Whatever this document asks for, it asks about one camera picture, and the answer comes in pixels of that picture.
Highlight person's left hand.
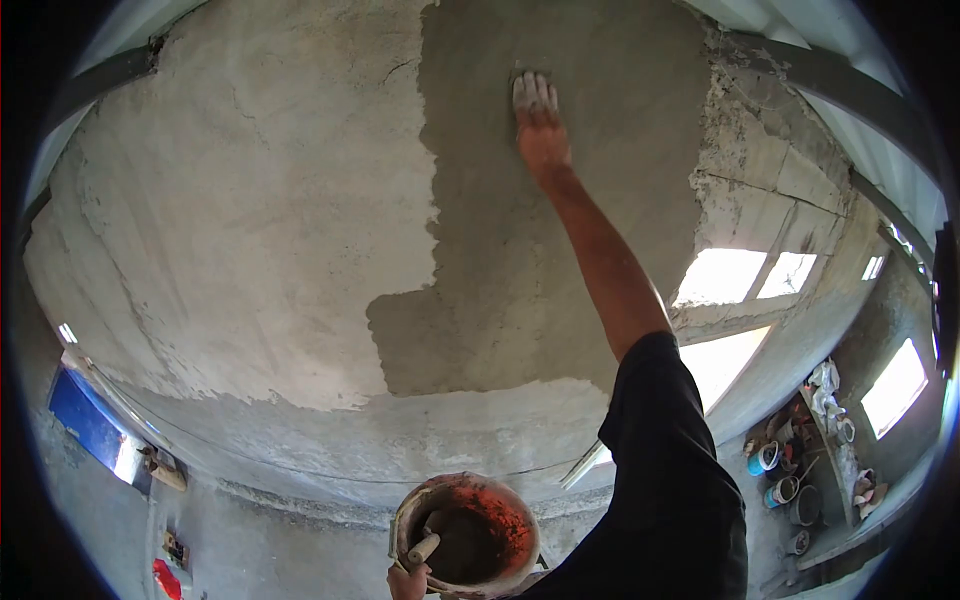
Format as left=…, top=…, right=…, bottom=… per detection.
left=386, top=561, right=433, bottom=600

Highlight person's right hand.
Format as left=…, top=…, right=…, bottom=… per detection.
left=511, top=71, right=573, bottom=180

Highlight person's right fingers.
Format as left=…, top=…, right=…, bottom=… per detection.
left=511, top=71, right=561, bottom=115

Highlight mortar-stained orange bucket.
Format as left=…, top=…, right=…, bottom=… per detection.
left=388, top=471, right=542, bottom=600

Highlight red plastic object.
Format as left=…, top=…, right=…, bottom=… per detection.
left=152, top=558, right=183, bottom=600

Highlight wooden block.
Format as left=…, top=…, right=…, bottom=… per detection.
left=138, top=445, right=189, bottom=493

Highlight grey steel roof beam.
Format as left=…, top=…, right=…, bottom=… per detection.
left=41, top=41, right=162, bottom=132
left=716, top=28, right=942, bottom=275

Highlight blue door panel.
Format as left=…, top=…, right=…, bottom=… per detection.
left=48, top=366, right=154, bottom=496

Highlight cluttered shelf with paint cans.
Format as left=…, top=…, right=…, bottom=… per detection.
left=742, top=358, right=894, bottom=580

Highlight small bright window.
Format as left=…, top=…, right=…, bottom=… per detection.
left=859, top=337, right=930, bottom=441

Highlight wooden-handled trowel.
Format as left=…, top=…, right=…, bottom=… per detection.
left=406, top=531, right=443, bottom=566

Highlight divided wall window opening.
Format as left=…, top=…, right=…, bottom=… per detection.
left=669, top=247, right=819, bottom=416

